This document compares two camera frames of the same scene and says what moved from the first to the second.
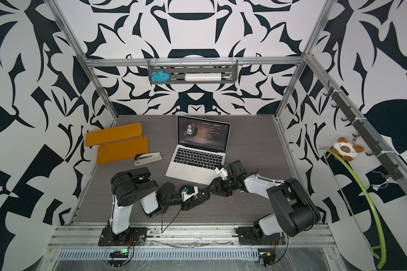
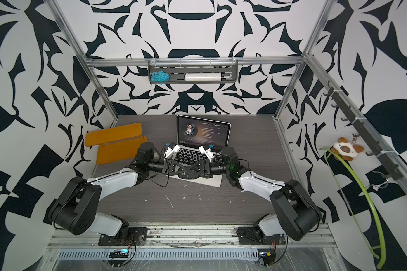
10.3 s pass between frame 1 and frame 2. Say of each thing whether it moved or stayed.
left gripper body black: moved
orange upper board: stayed
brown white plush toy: stayed
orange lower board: stayed
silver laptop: stayed
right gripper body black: moved
